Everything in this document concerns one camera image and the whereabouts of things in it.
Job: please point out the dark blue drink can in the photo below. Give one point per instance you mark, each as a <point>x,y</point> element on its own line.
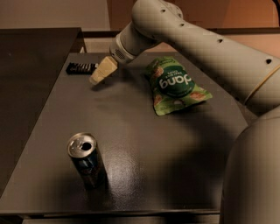
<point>83,150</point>

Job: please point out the green dang chips bag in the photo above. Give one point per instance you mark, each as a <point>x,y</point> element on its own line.
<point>172,87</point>

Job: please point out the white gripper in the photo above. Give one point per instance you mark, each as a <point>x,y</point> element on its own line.
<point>119,53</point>

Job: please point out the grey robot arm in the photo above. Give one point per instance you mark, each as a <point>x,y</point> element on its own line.
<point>251,188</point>

